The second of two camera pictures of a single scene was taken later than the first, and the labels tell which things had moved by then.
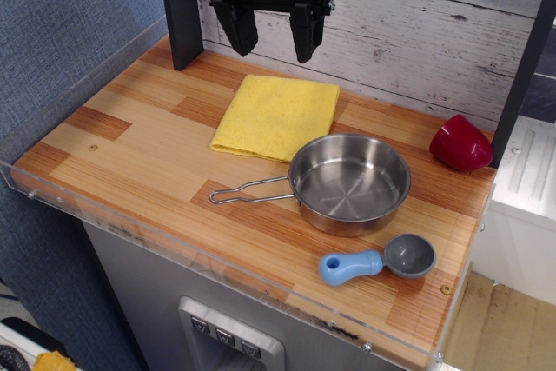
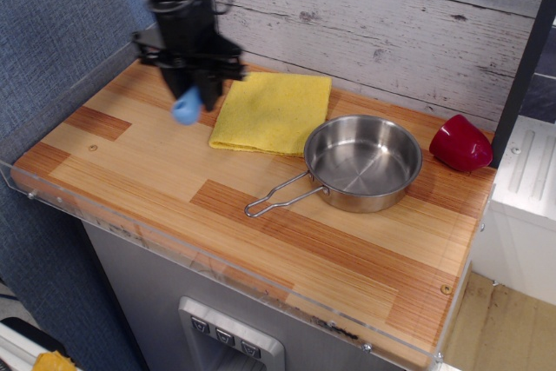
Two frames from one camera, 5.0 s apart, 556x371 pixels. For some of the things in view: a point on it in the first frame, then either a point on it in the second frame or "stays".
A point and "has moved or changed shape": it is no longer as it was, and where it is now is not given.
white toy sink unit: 517,244 stays
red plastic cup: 458,143 stays
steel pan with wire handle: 346,184 has moved or changed shape
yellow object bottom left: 53,361 stays
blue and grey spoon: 406,256 to 186,109
